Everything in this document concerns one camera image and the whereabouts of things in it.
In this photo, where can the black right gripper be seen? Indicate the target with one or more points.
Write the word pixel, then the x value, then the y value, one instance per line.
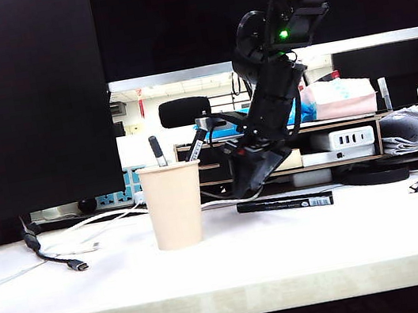
pixel 256 152

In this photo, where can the long black barcode marker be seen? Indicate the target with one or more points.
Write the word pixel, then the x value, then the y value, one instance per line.
pixel 281 204

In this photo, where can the black marker white label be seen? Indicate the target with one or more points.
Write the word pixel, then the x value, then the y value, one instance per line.
pixel 194 151

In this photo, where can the beige paper cup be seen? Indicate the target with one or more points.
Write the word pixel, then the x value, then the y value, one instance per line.
pixel 174 210

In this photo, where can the grey capped black marker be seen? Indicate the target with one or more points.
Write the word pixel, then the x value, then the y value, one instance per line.
pixel 156 149

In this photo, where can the cream rectangular box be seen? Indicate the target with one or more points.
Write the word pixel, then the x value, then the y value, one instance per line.
pixel 295 162

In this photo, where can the white power adapter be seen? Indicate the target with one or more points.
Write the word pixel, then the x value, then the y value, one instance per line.
pixel 313 178

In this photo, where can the flat white box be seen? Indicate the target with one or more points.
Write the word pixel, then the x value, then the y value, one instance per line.
pixel 321 158

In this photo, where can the blue wet wipes pack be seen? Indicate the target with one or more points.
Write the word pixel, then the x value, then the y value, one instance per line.
pixel 306 113

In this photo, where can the white multi-port charger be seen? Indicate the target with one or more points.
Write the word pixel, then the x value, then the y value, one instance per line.
pixel 334 140

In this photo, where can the black chair headrest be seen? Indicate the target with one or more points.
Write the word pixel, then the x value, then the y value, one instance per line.
pixel 185 112

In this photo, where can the black round disc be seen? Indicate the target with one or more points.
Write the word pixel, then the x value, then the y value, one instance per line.
pixel 373 177

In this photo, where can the pink tissue pack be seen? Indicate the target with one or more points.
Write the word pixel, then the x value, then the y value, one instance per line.
pixel 344 101

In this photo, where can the white blue power strip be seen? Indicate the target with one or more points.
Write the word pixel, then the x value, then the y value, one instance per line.
pixel 130 179
pixel 112 200

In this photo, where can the red package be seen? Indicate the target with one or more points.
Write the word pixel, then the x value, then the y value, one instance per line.
pixel 330 76

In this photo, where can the red hanging ornament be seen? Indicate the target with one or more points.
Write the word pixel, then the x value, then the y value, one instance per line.
pixel 140 103

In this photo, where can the clear pen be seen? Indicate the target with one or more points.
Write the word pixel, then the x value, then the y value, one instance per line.
pixel 384 95

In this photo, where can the rolled grey papers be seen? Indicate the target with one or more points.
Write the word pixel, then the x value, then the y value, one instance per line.
pixel 409 131

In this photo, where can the black ball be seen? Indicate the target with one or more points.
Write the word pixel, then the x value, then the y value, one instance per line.
pixel 87 206

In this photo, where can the silver bezel monitor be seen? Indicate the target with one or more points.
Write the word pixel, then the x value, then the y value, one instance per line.
pixel 170 18

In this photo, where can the large black monitor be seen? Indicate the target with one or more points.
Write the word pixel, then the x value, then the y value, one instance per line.
pixel 22 95

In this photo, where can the black monitor stand leg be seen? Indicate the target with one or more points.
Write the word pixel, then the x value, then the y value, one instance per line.
pixel 5 232

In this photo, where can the white wall plug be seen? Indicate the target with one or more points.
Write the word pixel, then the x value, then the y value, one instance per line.
pixel 139 198

